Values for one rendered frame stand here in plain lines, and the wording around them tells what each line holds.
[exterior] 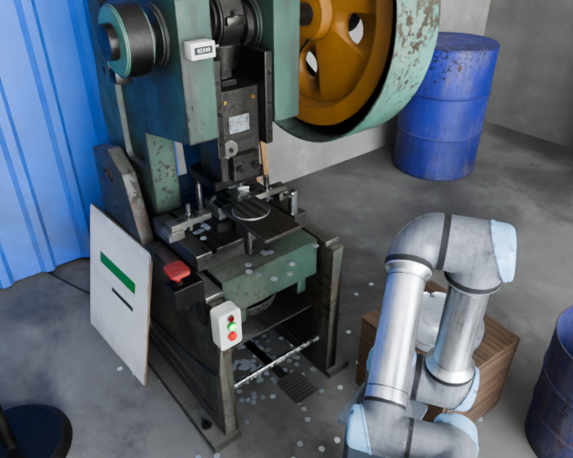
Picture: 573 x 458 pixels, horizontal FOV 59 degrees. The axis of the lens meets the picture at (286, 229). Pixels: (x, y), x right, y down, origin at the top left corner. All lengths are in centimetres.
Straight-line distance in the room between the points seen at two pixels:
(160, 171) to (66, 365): 99
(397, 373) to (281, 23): 100
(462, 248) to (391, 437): 37
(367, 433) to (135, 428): 128
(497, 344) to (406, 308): 96
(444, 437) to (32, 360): 188
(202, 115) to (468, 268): 81
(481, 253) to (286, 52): 84
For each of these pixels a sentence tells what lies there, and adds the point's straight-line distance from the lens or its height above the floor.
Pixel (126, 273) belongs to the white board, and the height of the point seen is 42.
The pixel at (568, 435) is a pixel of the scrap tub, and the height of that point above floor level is 20.
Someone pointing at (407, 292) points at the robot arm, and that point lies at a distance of 100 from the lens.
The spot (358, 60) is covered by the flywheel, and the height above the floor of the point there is 122.
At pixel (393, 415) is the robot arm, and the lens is 95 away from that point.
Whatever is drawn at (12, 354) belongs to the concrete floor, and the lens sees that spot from 253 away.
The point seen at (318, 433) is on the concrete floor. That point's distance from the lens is 199.
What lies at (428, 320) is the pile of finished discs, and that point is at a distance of 188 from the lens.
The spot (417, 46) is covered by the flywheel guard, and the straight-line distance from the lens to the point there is 154.
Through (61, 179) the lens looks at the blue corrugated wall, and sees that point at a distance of 274.
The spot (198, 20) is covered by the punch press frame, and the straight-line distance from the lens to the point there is 139.
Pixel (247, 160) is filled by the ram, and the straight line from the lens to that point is 160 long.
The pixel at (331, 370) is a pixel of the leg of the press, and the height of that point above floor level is 3.
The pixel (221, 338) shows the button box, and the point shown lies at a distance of 154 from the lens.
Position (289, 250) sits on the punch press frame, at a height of 65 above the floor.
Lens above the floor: 162
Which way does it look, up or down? 32 degrees down
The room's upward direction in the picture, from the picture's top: straight up
